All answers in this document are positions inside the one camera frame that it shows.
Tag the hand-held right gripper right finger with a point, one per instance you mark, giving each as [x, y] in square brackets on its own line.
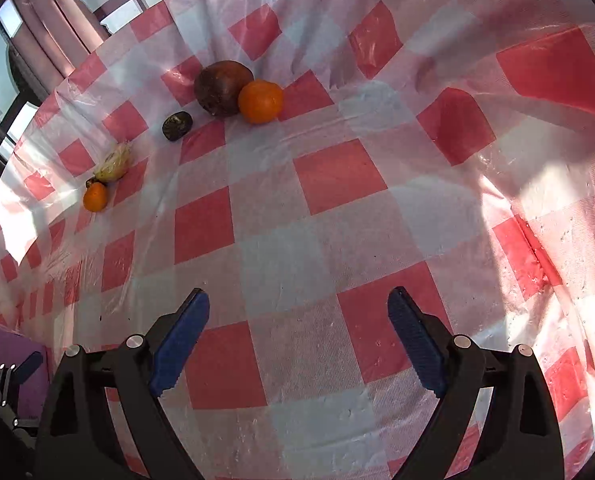
[417, 345]

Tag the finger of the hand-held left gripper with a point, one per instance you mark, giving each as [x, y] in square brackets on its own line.
[28, 365]

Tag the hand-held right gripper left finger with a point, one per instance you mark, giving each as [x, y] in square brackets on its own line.
[180, 345]

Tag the purple mat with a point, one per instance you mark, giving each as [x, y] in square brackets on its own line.
[14, 360]

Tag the red white checkered tablecloth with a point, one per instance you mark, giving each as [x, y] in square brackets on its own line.
[327, 240]

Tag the small orange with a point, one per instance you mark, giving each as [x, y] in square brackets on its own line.
[95, 197]

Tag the yellow banana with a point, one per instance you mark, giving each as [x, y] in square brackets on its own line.
[112, 162]

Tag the large orange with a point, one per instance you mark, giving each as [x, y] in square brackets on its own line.
[261, 102]

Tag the dark red pomegranate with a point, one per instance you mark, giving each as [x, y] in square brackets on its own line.
[221, 88]

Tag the pink curtain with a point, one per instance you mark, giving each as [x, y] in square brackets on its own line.
[59, 25]

